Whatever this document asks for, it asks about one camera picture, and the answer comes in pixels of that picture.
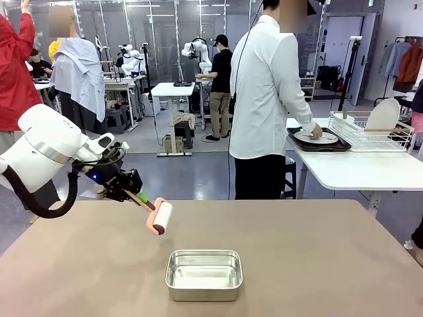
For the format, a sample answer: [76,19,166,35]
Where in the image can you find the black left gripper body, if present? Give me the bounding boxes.
[85,160,144,202]

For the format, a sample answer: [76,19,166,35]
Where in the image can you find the pink lint roller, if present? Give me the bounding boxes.
[126,191,174,237]

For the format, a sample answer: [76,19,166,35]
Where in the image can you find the person right forearm white sleeve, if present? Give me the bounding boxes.
[288,98,317,133]

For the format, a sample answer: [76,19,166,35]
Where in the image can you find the person right hand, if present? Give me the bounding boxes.
[309,122,324,140]

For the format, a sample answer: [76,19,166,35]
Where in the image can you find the grey plastic step stool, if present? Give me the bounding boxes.
[106,107,129,135]

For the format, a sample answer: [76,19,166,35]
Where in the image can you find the cardboard box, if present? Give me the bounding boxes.
[164,134,186,156]

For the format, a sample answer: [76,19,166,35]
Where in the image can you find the beige cloth pile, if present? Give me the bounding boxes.
[172,112,197,131]

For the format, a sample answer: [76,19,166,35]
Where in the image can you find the small white standing desk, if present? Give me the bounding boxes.
[151,81,196,158]

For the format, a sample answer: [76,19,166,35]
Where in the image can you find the mannequin in striped shirt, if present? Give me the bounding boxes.
[49,6,107,135]

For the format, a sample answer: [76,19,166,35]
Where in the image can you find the rectangular stainless steel tray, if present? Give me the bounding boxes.
[164,249,244,302]

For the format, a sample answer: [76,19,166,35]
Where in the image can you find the seated person in black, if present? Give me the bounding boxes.
[28,48,54,79]

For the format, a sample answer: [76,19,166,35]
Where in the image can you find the mannequin in red jacket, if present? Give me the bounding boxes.
[0,0,49,133]

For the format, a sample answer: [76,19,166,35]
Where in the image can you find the yellow garment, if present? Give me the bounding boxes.
[48,40,65,63]

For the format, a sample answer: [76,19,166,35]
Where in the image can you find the standing person in black shirt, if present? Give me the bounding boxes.
[196,33,234,143]

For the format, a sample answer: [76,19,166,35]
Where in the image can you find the dark stool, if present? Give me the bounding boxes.
[283,157,297,200]

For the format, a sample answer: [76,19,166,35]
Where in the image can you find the person in white shirt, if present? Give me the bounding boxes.
[227,0,324,201]

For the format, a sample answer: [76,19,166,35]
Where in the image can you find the black bags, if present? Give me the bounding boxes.
[317,65,342,93]

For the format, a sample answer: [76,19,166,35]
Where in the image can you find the large white side table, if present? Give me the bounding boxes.
[285,117,423,219]

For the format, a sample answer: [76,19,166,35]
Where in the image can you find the bystander leg with white shoe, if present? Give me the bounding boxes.
[404,214,423,267]

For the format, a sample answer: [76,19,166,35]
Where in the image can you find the pink garment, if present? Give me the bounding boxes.
[410,92,423,137]

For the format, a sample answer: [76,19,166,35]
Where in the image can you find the light blue hanging shirt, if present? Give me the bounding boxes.
[382,40,411,79]

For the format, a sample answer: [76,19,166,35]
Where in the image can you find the orange hanging jacket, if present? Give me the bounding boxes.
[395,42,423,85]

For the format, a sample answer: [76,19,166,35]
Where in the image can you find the black clothes rack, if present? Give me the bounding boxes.
[379,35,423,100]

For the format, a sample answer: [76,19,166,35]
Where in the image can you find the black left arm cable sleeve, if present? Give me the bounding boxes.
[0,164,81,220]

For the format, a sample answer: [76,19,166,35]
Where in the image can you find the black camera tripod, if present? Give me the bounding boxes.
[141,42,157,117]

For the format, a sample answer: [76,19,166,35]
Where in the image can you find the thin black hanging cable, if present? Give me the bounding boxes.
[227,0,266,199]

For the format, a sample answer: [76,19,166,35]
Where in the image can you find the white wire shelf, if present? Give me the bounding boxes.
[298,76,318,103]

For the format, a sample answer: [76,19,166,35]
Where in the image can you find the white wire dish rack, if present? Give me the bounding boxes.
[329,110,415,154]

